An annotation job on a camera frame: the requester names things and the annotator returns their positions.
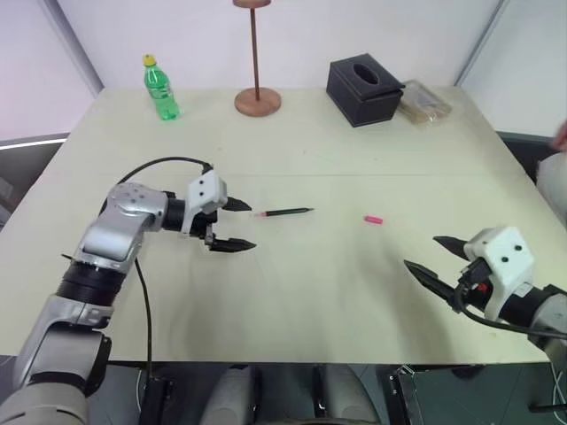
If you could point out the clear plastic bag of sticks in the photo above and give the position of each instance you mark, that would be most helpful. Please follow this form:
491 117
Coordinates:
425 104

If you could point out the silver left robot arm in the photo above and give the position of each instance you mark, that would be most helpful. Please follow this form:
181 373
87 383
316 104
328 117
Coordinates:
111 234

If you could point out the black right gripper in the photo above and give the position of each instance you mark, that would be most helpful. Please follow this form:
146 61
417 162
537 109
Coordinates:
474 288

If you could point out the person's white garment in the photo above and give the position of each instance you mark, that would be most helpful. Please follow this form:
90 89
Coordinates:
556 181

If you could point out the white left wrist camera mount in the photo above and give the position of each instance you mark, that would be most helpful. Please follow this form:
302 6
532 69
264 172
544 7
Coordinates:
206 190

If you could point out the person's bare hand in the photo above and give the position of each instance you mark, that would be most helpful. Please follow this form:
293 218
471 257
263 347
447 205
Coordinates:
561 135

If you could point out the green plastic bottle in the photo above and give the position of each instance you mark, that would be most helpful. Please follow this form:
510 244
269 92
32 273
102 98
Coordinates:
161 90

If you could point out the black leather tissue box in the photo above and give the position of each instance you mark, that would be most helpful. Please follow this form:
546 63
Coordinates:
361 95

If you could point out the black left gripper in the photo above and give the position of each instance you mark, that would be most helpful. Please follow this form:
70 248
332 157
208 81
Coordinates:
204 223

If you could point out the grey rounded shape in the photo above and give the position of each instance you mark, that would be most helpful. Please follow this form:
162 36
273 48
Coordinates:
232 398

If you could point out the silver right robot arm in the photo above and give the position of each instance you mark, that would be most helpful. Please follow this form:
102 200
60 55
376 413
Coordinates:
547 310

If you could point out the brown wooden stand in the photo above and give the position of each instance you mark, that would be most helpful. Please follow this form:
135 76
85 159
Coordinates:
257 99

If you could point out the black pencil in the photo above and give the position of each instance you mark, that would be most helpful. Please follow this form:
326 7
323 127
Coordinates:
285 212

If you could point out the black table frame bracket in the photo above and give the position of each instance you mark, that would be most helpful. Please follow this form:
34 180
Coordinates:
401 394
156 400

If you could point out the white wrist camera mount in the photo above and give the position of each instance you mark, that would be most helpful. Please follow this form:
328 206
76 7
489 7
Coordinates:
206 190
505 261

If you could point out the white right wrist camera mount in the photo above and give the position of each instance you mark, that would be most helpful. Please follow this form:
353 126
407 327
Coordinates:
505 261

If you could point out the grey wall frame post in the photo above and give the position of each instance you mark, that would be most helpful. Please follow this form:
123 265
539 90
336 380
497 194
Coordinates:
482 42
73 44

